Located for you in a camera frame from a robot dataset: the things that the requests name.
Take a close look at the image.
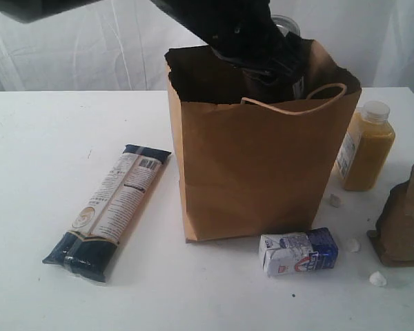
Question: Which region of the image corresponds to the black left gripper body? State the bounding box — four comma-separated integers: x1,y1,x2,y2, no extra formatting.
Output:
206,17,308,83

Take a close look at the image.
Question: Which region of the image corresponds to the clear can with pull-tab lid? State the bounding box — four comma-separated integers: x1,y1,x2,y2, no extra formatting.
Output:
271,14,305,99

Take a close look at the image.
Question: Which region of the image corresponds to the brown paper shopping bag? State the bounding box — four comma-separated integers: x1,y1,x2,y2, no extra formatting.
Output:
165,39,362,242

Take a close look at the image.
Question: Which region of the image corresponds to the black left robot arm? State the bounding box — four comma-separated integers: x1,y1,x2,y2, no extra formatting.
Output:
0,1,306,91

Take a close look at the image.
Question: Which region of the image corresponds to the white crumb behind bag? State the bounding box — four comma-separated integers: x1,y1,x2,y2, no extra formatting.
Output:
328,194,342,208

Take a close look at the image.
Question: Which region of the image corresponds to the white backdrop curtain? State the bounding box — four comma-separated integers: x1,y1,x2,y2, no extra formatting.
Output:
0,1,414,91

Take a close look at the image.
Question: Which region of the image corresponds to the yellow juice bottle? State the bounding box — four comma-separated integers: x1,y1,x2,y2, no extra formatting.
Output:
335,101,395,192

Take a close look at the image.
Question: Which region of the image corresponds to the blue white milk carton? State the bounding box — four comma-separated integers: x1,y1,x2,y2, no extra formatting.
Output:
259,228,339,277

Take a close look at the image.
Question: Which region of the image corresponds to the brown kraft paper pouch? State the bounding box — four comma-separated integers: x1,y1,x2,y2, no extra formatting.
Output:
367,164,414,268

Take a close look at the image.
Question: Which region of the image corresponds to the blue spaghetti pasta packet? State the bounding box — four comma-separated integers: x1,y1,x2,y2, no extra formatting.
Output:
42,144,171,283

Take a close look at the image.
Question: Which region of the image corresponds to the white crumb front right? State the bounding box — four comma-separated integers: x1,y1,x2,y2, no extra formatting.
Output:
368,271,388,287

